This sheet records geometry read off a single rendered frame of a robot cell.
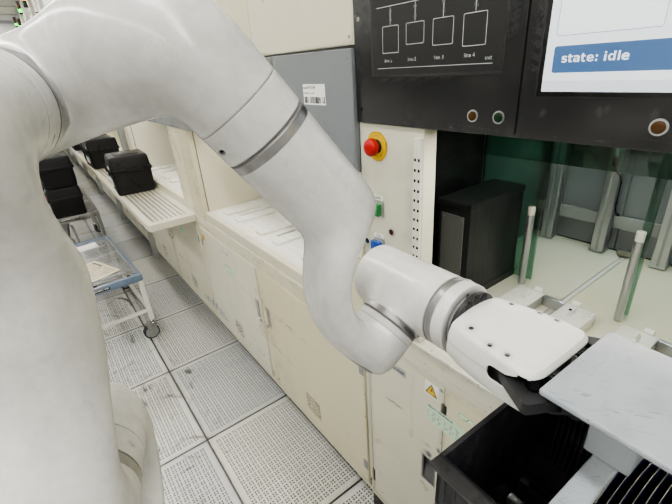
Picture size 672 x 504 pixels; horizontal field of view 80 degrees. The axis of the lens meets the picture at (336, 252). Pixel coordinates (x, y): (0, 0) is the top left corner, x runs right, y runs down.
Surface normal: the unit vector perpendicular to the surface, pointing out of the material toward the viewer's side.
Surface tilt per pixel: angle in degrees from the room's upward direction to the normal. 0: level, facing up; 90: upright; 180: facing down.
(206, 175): 90
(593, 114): 90
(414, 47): 90
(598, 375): 1
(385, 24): 90
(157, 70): 105
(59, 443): 71
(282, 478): 0
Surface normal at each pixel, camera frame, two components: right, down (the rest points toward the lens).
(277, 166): 0.13, 0.56
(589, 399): -0.05, -0.90
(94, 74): -0.43, 0.65
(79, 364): 0.90, 0.12
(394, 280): -0.62, -0.43
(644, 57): -0.80, 0.30
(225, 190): 0.60, 0.30
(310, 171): 0.37, 0.35
